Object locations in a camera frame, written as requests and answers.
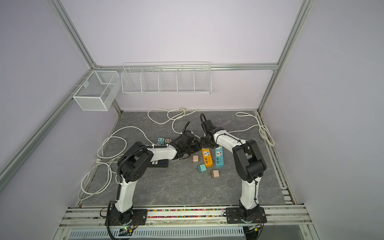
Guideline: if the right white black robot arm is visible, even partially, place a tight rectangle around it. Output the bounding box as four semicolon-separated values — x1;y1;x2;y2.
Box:
200;113;267;224

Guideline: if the aluminium mounting rail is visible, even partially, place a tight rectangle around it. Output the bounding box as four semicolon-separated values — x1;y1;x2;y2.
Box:
59;205;312;229

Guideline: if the white cable of purple strip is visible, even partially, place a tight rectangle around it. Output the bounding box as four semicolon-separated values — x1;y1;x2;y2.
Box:
96;125;159;160

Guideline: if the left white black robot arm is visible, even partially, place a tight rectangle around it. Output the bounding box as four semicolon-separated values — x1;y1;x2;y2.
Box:
106;122;202;225

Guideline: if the teal power strip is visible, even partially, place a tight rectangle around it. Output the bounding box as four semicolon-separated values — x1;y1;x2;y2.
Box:
215;146;224;168

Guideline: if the black power strip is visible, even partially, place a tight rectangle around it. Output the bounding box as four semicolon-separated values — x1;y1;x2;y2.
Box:
148;160;169;168

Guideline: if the green plug from teal strip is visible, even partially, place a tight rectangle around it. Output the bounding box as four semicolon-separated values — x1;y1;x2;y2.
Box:
198;164;207;173

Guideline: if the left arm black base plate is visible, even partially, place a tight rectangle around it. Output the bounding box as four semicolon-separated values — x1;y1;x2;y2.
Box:
105;209;148;226

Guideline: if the green plug on purple strip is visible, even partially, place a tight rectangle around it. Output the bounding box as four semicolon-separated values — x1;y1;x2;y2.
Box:
158;138;166;145

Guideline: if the long white wire basket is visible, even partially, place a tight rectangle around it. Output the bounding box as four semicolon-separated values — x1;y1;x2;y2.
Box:
121;62;212;95

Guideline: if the orange power strip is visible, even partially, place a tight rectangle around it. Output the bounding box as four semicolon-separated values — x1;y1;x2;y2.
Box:
202;148;213;168

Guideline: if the white cable of teal strip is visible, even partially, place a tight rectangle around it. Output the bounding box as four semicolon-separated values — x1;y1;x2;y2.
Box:
227;111;276;148

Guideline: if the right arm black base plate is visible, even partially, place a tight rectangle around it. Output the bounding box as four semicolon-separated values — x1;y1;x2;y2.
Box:
223;206;267;224

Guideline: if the small white mesh basket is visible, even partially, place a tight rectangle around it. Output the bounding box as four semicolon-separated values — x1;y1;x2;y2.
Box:
73;70;122;112

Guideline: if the white cable of orange strip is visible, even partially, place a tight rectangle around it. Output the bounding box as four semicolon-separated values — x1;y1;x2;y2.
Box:
147;107;199;136

